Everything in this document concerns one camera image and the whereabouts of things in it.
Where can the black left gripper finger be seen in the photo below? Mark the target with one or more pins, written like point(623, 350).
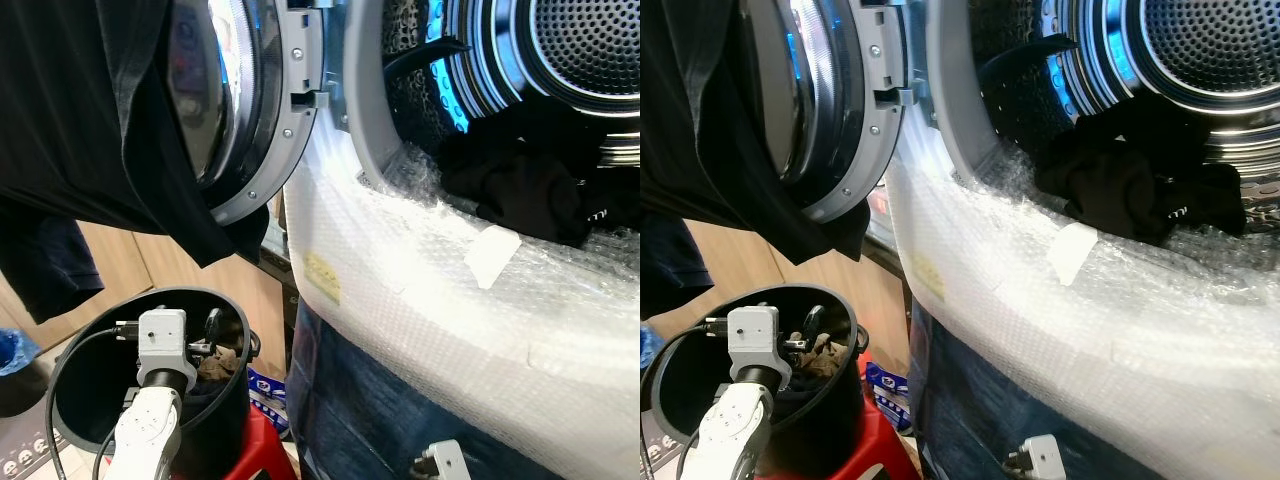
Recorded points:
point(812, 322)
point(214, 325)

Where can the brown cloth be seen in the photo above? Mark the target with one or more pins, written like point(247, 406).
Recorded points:
point(822, 355)
point(222, 366)

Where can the black garment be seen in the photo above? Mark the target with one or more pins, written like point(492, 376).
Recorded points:
point(700, 110)
point(80, 120)

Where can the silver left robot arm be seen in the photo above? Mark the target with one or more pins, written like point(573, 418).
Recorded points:
point(730, 430)
point(145, 432)

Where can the front-loading washing machine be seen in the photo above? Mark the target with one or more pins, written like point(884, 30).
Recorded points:
point(990, 430)
point(400, 420)

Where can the black clothes pile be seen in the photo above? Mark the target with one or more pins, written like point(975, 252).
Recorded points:
point(1110, 185)
point(520, 190)

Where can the wooden cabinet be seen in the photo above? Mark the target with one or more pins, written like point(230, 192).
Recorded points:
point(110, 272)
point(760, 262)

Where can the blue printed packet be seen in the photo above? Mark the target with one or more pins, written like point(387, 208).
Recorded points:
point(888, 386)
point(268, 395)

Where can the yellow sticker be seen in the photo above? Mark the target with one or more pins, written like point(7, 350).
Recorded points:
point(928, 278)
point(322, 278)

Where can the black plastic bucket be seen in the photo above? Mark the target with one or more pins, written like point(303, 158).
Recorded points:
point(90, 392)
point(680, 396)

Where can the red plastic stool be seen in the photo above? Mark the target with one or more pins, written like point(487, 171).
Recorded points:
point(265, 452)
point(880, 452)

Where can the blue plastic bag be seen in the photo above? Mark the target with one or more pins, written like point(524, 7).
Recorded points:
point(15, 352)
point(650, 346)

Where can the white power strip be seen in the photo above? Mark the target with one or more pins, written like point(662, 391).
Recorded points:
point(20, 458)
point(649, 460)

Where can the round glass washer door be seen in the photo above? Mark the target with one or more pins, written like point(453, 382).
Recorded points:
point(882, 100)
point(292, 110)

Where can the clear bubble wrap sheet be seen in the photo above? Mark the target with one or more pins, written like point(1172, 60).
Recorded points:
point(450, 330)
point(1050, 340)

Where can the white tape piece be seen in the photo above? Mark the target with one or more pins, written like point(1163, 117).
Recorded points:
point(493, 256)
point(1072, 252)

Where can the perforated steel washer drum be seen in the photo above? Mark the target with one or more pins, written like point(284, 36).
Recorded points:
point(590, 50)
point(1200, 50)

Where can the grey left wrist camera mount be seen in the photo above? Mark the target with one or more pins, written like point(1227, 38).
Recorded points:
point(162, 340)
point(752, 335)

